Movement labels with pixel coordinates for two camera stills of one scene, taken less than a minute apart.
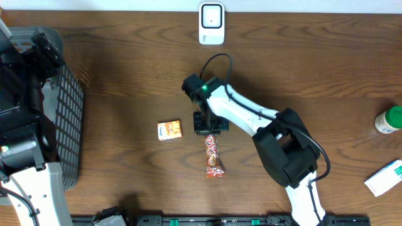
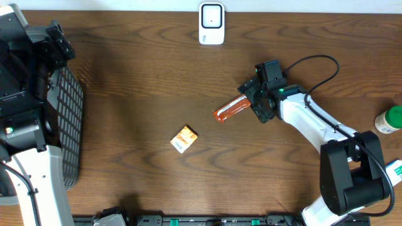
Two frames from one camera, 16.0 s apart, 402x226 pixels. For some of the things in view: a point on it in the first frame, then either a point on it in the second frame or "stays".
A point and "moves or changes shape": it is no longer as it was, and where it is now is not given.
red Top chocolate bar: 215,169 moves or changes shape
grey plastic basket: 63,98 stays
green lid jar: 390,120 stays
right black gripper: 198,127 to 248,88
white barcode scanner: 211,23 stays
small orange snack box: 169,129 to 184,139
